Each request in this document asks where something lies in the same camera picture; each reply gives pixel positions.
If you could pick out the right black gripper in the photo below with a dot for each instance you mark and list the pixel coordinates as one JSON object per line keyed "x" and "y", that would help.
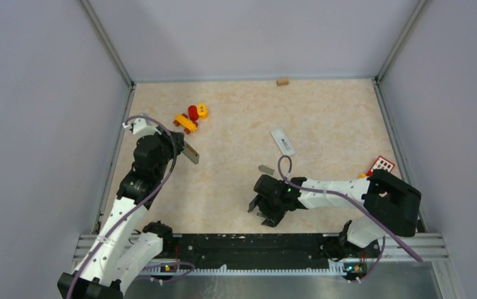
{"x": 261, "y": 202}

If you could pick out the white remote control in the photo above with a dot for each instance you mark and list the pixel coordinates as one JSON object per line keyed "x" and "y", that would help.
{"x": 282, "y": 142}

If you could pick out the small grey battery lid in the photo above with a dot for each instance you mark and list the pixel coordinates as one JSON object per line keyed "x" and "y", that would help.
{"x": 266, "y": 169}

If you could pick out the small wooden block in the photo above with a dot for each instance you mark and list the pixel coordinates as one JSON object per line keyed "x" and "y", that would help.
{"x": 282, "y": 82}

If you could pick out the yellow round toy brick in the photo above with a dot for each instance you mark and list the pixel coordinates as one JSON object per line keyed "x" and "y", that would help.
{"x": 202, "y": 111}

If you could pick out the yellow toy car brick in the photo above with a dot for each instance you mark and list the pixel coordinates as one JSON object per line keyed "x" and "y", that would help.
{"x": 188, "y": 125}

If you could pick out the grey slotted cable duct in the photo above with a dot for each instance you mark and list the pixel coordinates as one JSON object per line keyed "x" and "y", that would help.
{"x": 335, "y": 269}

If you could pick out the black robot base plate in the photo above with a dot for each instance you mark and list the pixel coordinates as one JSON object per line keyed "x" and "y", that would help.
{"x": 263, "y": 251}

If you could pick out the red white toy panel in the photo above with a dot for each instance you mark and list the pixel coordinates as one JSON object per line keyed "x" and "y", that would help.
{"x": 381, "y": 163}

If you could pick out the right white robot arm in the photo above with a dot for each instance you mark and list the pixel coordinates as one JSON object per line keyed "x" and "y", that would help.
{"x": 389, "y": 205}

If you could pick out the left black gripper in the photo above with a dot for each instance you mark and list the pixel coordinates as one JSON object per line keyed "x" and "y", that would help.
{"x": 175, "y": 140}

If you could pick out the red toy cylinder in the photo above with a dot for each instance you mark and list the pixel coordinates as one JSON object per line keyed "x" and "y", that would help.
{"x": 193, "y": 113}

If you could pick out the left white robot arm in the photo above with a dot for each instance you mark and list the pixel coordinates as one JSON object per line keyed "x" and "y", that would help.
{"x": 109, "y": 268}

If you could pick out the grey remote battery cover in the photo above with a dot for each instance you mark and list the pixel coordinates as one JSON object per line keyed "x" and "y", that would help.
{"x": 190, "y": 153}

